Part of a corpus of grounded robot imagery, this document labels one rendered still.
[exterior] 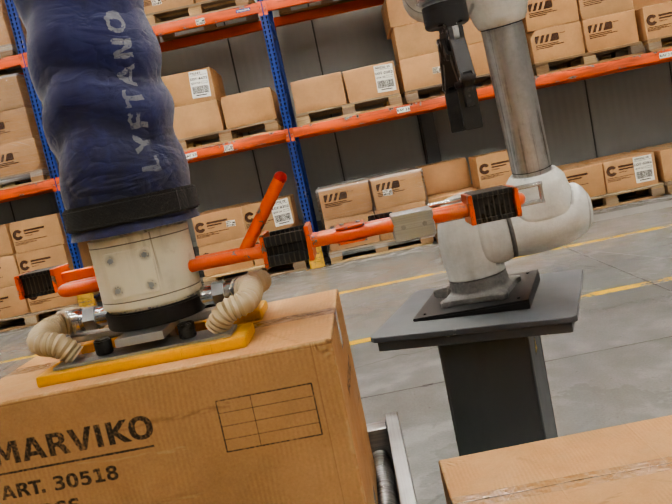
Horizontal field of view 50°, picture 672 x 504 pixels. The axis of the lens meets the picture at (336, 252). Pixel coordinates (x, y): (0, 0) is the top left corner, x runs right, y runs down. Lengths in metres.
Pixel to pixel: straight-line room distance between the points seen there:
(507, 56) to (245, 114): 6.70
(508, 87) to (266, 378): 1.04
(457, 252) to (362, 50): 7.93
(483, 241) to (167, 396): 1.01
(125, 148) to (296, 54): 8.57
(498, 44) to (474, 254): 0.52
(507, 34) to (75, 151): 1.06
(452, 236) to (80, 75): 1.04
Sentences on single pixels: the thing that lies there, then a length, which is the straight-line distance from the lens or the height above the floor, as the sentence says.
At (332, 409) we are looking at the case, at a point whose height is 0.84.
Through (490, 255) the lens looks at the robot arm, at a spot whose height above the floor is 0.88.
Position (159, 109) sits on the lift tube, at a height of 1.34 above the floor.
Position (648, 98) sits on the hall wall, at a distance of 10.45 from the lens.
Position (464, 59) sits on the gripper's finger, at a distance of 1.20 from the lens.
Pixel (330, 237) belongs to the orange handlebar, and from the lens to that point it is 1.22.
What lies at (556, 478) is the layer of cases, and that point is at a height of 0.54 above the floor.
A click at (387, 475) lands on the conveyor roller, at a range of 1.58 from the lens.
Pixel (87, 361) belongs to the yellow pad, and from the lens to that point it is 1.23.
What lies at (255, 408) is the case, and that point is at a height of 0.87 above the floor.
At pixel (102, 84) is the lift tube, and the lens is 1.21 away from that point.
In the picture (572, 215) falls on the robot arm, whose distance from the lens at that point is 1.92.
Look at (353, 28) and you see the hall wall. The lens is 9.76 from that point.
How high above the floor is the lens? 1.21
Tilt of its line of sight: 7 degrees down
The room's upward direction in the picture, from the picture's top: 12 degrees counter-clockwise
